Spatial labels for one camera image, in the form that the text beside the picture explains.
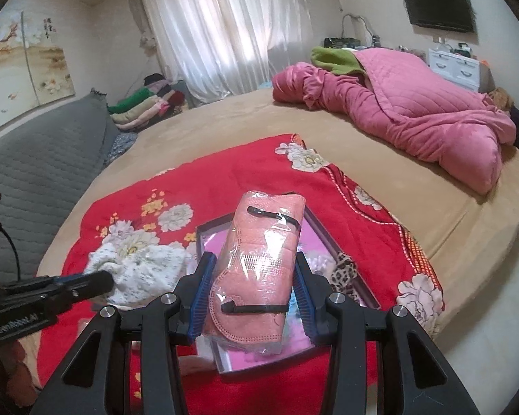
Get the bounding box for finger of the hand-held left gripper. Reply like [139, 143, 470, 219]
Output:
[39, 270, 115, 312]
[0, 274, 87, 297]

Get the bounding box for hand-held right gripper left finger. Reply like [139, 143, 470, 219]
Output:
[28, 251, 219, 415]

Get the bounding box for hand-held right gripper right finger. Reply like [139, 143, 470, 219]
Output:
[294, 251, 481, 415]

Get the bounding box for leopard print cloth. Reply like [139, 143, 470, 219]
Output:
[329, 253, 359, 299]

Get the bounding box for white floral cloth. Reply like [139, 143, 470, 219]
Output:
[83, 242, 189, 310]

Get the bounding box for grey box tray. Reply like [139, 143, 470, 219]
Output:
[196, 190, 381, 375]

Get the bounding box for pink face mask pack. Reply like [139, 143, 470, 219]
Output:
[201, 190, 307, 353]

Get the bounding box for grey quilted cover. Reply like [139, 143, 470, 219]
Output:
[0, 91, 122, 286]

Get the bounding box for red floral blanket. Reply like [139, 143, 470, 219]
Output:
[37, 133, 448, 415]

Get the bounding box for tan bed sheet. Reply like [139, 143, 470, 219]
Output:
[35, 89, 519, 355]

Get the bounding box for blue patterned cloth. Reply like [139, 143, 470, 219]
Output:
[104, 132, 138, 167]

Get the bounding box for pile of folded clothes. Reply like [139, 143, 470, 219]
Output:
[107, 73, 191, 132]

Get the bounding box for pink quilt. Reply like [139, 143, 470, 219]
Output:
[272, 47, 517, 195]

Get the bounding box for green blanket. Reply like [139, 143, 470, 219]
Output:
[310, 47, 366, 76]

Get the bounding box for white sheer curtain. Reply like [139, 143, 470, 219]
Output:
[136, 0, 318, 107]

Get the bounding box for white drawer cabinet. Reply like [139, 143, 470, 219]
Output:
[428, 47, 485, 91]

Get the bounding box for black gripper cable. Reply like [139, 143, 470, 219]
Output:
[0, 220, 20, 284]

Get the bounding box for floral wall painting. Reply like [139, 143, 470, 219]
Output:
[0, 6, 76, 137]

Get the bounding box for black wall television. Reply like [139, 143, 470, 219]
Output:
[400, 0, 477, 34]

